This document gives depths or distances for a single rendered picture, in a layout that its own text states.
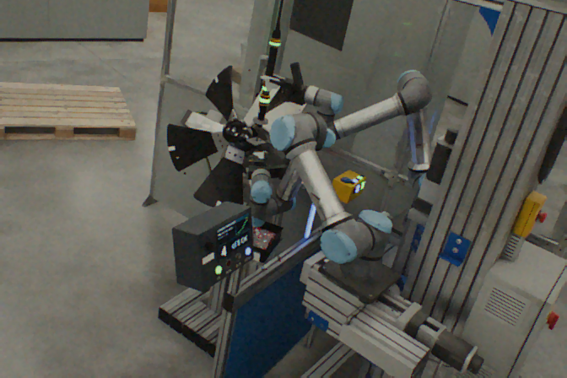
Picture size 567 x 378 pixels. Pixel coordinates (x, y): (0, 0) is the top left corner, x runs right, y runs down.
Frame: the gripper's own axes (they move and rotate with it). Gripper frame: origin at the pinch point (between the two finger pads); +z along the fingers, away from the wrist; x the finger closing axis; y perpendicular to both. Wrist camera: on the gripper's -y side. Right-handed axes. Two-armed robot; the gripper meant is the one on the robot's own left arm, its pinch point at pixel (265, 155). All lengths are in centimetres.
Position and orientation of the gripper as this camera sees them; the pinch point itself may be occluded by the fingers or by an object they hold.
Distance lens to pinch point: 235.1
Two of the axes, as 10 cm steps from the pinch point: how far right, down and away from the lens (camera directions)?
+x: -0.8, 9.0, 4.3
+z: -0.5, -4.4, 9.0
